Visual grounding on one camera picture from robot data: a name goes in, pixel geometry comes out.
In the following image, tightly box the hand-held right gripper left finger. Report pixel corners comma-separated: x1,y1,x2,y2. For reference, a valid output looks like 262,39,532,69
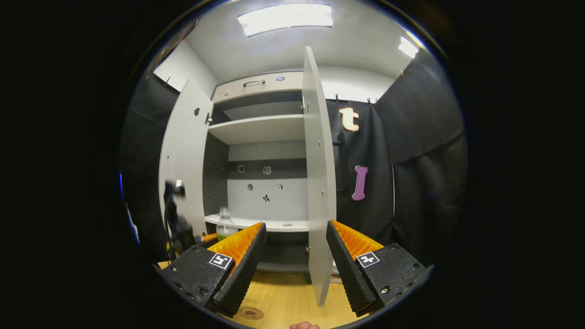
160,222,268,318

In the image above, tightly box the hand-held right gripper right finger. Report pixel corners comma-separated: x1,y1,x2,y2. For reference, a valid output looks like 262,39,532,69
326,219,435,318

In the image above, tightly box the green label plastic bottle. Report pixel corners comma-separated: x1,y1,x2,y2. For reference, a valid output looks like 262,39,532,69
216,207,238,242

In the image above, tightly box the round brown coaster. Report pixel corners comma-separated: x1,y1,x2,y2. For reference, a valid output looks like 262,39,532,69
238,305,265,320

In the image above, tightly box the grey cabinet door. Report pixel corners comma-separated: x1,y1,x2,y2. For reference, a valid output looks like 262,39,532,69
302,46,338,308
159,78,214,249

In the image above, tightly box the grey cabinet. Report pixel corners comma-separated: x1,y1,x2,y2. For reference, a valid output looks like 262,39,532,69
203,71,311,275

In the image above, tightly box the large ceiling light panel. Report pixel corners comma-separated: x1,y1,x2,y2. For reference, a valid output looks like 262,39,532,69
237,4,333,38

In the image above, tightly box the small ceiling light panel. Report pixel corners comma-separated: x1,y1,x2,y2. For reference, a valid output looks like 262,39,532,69
398,36,420,59

